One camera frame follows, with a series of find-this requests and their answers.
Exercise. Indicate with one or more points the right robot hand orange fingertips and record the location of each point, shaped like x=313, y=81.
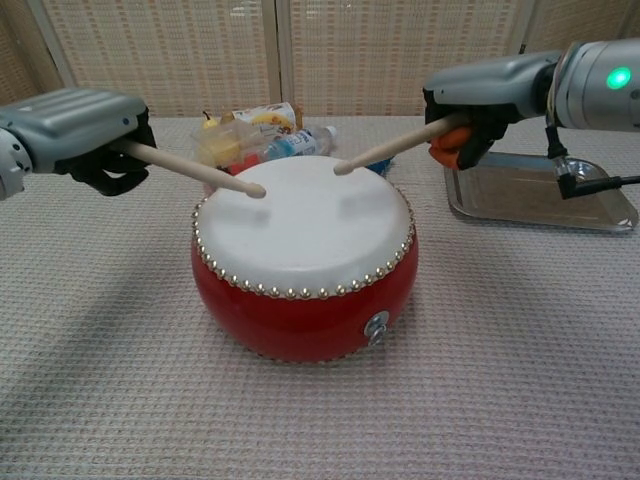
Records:
x=490, y=82

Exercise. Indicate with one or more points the rectangular metal tray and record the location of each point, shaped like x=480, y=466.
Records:
x=525, y=200

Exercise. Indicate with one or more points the clear water bottle blue label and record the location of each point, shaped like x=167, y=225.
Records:
x=300, y=142

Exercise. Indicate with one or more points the wooden drumstick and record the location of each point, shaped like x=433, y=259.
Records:
x=200, y=170
x=390, y=149

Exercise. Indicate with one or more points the woven folding screen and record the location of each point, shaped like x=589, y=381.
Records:
x=165, y=55

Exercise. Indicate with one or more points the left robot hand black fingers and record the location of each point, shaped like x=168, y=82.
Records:
x=75, y=125

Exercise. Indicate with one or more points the small blue bottle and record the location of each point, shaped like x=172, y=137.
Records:
x=386, y=166

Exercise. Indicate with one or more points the red drum white skin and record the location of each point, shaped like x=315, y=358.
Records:
x=305, y=235

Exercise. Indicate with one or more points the white woven tablecloth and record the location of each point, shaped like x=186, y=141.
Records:
x=320, y=410

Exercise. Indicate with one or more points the clear plastic box red contents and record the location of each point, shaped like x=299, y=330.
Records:
x=240, y=137

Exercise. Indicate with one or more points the biscuit snack packet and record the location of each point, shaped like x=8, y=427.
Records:
x=265, y=117

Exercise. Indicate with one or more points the yellow toy pear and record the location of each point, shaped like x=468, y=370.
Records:
x=211, y=121

